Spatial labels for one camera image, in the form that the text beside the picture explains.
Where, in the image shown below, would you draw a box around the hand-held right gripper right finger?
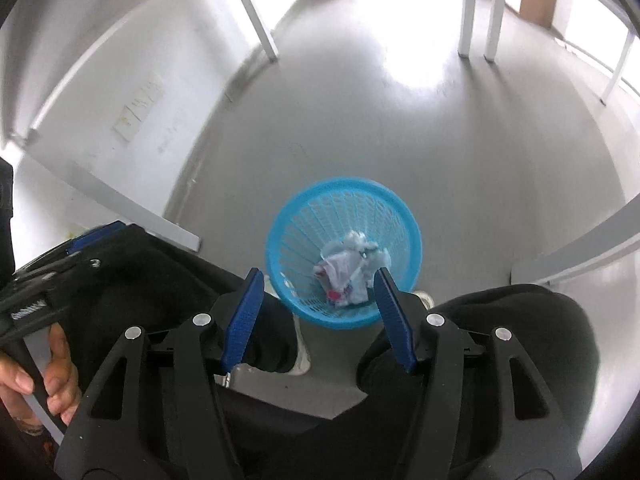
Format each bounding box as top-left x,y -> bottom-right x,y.
372,266 -> 585,480

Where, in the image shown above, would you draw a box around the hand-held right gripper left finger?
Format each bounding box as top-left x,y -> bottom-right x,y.
52,267 -> 266,480

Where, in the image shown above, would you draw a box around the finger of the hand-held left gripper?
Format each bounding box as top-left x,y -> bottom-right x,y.
14,220 -> 127,281
30,252 -> 108,301

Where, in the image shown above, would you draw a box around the silver foil snack wrapper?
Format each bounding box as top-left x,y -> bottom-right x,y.
320,275 -> 373,307

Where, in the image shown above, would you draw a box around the white plastic wrapper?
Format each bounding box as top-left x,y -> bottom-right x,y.
312,230 -> 393,306

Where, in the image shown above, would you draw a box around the blue plastic mesh basket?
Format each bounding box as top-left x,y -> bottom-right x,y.
265,176 -> 422,331

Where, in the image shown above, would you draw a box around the person's left hand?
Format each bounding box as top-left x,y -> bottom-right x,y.
0,322 -> 82,436

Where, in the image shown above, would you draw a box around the white table panel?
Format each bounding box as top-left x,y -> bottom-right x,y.
0,127 -> 202,253

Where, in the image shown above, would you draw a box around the black pants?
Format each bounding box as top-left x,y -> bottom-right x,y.
60,222 -> 601,480

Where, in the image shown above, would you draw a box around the white table leg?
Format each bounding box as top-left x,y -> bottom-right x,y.
220,0 -> 280,63
600,30 -> 637,106
482,0 -> 507,63
457,0 -> 479,58

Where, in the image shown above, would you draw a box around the white wall socket panel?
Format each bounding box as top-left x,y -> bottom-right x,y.
114,74 -> 166,142

